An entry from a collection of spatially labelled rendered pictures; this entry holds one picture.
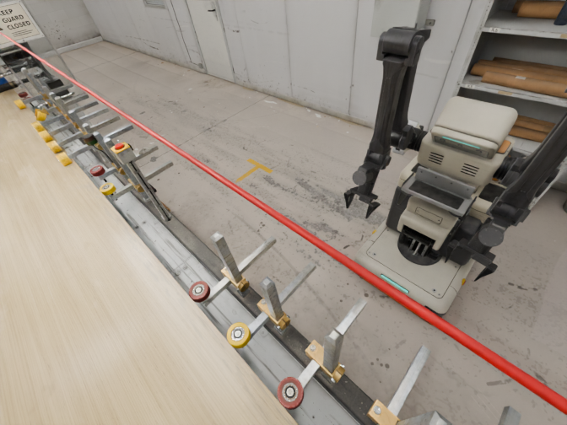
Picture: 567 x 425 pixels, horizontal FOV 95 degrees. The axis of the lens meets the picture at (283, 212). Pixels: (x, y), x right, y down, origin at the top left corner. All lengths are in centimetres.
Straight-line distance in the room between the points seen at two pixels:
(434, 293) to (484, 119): 109
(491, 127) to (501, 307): 150
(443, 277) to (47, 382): 194
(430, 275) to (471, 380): 60
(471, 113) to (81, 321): 160
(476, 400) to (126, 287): 189
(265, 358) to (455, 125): 115
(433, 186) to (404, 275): 76
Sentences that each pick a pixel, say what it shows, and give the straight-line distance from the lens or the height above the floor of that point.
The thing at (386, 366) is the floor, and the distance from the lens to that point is 193.
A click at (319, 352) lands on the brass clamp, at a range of 102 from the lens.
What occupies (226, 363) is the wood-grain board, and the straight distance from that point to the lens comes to 101.
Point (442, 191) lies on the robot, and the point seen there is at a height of 104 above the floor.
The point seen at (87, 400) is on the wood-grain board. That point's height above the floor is 90.
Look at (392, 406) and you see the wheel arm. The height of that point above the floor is 82.
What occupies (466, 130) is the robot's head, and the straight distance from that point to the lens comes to 109.
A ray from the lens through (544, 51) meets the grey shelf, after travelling 292.
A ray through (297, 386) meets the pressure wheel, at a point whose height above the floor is 91.
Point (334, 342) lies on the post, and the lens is 71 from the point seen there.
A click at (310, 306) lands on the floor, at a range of 199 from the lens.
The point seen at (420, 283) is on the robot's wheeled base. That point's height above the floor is 28.
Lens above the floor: 185
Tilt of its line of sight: 48 degrees down
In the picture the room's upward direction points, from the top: 9 degrees counter-clockwise
